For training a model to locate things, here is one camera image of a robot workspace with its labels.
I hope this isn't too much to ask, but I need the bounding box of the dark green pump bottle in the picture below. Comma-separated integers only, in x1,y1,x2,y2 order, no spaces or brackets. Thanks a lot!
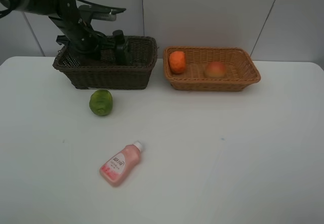
112,30,132,66

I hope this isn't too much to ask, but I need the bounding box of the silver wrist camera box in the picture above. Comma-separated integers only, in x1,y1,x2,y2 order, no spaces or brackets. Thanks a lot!
78,5,126,23

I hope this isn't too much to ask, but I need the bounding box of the light orange wicker basket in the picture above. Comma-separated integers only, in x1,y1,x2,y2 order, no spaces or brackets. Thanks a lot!
163,46,261,92

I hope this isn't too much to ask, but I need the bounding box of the green toy fruit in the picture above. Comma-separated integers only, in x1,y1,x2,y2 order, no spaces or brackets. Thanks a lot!
89,90,113,116

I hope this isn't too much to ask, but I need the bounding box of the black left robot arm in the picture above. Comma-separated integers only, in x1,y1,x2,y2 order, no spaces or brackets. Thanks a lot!
1,0,125,65

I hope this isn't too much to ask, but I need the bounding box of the red yellow toy peach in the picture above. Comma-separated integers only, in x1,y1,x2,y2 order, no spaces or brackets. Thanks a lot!
205,61,226,79

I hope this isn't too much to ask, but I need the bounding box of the orange toy tangerine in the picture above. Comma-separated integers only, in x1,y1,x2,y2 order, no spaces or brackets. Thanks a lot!
169,51,186,74

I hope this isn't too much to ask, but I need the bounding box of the pink detergent bottle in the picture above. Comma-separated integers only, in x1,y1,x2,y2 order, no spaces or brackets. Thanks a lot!
99,141,144,186

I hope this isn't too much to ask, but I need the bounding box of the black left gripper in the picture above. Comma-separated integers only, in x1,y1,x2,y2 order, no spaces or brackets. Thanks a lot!
56,30,116,66

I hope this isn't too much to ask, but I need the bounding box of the dark brown wicker basket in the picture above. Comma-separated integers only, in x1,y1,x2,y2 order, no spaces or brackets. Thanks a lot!
53,36,157,90

